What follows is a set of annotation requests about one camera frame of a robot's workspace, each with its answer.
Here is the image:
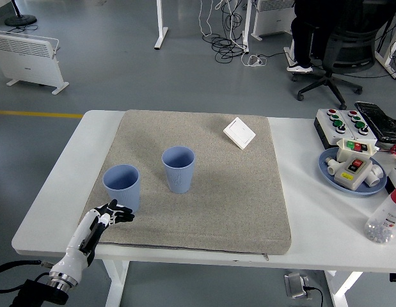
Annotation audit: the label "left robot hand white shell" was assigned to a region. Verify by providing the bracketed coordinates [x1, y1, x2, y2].
[49, 199, 136, 287]

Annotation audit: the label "blue ribbed plastic cup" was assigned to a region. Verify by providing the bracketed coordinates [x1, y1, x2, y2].
[161, 146, 196, 194]
[102, 164, 141, 212]

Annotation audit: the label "grey-brown fabric mat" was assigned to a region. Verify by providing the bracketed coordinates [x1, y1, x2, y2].
[77, 109, 293, 262]

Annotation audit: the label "white panel heater wide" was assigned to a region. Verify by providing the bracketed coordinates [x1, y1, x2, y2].
[0, 31, 70, 95]

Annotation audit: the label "white desk leg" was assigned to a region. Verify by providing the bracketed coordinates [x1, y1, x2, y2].
[241, 0, 253, 54]
[154, 0, 169, 50]

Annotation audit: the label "grey foot pedal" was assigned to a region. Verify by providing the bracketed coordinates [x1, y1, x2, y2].
[283, 271, 311, 300]

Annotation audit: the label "black round stand base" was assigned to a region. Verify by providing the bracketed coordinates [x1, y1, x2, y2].
[4, 0, 38, 27]

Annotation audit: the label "white table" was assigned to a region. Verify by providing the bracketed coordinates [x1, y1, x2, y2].
[11, 109, 396, 307]

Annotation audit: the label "white power adapter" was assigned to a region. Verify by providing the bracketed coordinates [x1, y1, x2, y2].
[241, 54, 268, 68]

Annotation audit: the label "blue round plate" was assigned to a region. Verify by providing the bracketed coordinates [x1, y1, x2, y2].
[318, 147, 388, 196]

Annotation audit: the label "small white pipe fitting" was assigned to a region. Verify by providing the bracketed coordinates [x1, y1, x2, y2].
[324, 157, 342, 177]

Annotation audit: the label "white three-button control box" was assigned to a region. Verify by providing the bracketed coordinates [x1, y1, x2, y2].
[314, 108, 358, 150]

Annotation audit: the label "white desk foot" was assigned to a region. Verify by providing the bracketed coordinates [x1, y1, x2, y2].
[283, 28, 303, 76]

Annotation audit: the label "white panel heater narrow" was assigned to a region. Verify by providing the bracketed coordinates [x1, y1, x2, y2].
[251, 0, 297, 41]

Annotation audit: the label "person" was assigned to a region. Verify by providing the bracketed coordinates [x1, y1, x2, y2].
[286, 0, 393, 74]

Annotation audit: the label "large white pipe fitting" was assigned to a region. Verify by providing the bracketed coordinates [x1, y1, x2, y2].
[364, 164, 386, 188]

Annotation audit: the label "clear bottle red cap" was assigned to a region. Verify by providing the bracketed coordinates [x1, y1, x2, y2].
[363, 185, 396, 246]

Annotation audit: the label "white four-button control box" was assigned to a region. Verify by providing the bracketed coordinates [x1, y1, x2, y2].
[340, 109, 378, 145]

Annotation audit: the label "black wrapped flat tray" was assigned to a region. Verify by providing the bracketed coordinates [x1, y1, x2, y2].
[354, 100, 396, 143]

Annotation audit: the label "black office chair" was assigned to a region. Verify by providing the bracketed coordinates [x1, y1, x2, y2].
[292, 19, 383, 111]

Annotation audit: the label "white wall switch plate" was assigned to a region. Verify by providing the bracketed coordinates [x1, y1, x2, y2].
[223, 116, 257, 150]

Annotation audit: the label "white floor cable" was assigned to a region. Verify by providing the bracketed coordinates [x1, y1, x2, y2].
[197, 0, 224, 41]

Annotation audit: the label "black coiled floor cable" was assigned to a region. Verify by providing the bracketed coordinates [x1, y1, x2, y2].
[211, 0, 249, 63]

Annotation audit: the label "black pedal cable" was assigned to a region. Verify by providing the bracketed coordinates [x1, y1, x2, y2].
[305, 285, 325, 307]

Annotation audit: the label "beige switch box red black buttons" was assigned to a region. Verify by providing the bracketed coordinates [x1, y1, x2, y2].
[333, 154, 374, 192]

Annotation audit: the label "white switch box green red buttons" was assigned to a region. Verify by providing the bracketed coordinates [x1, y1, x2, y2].
[336, 138, 377, 162]

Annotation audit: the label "white desk frame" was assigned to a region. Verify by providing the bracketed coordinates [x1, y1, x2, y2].
[374, 0, 396, 81]

